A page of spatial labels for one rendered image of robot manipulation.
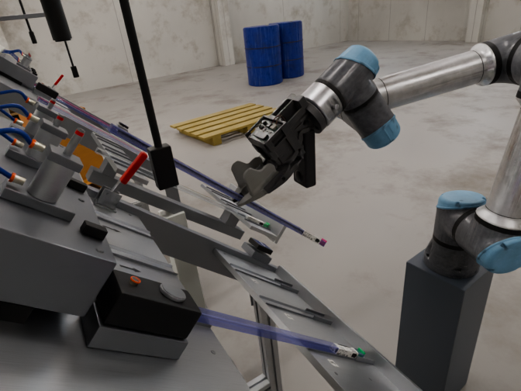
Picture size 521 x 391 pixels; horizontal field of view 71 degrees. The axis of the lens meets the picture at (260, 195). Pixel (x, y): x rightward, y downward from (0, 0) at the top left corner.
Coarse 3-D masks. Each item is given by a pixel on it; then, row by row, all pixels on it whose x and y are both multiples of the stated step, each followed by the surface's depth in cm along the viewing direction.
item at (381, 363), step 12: (288, 276) 84; (300, 288) 80; (312, 300) 77; (324, 312) 74; (336, 324) 71; (348, 336) 68; (360, 336) 67; (372, 348) 64; (384, 360) 62; (384, 372) 61; (396, 372) 60; (396, 384) 59; (408, 384) 58
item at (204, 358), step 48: (144, 240) 54; (0, 336) 22; (48, 336) 25; (192, 336) 36; (0, 384) 19; (48, 384) 21; (96, 384) 23; (144, 384) 26; (192, 384) 29; (240, 384) 33
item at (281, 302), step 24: (240, 264) 76; (264, 288) 69; (288, 288) 78; (288, 312) 63; (312, 312) 71; (312, 336) 58; (336, 336) 67; (312, 360) 50; (336, 360) 54; (360, 360) 60; (336, 384) 46; (360, 384) 51; (384, 384) 57
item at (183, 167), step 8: (112, 128) 49; (120, 128) 50; (120, 136) 50; (128, 136) 50; (136, 144) 51; (144, 144) 52; (176, 160) 55; (184, 168) 56; (192, 168) 57; (192, 176) 58; (200, 176) 58; (208, 184) 60; (216, 184) 60; (224, 192) 62; (232, 192) 63; (256, 208) 66; (264, 208) 68; (272, 216) 69; (280, 216) 71; (288, 224) 72; (320, 240) 79
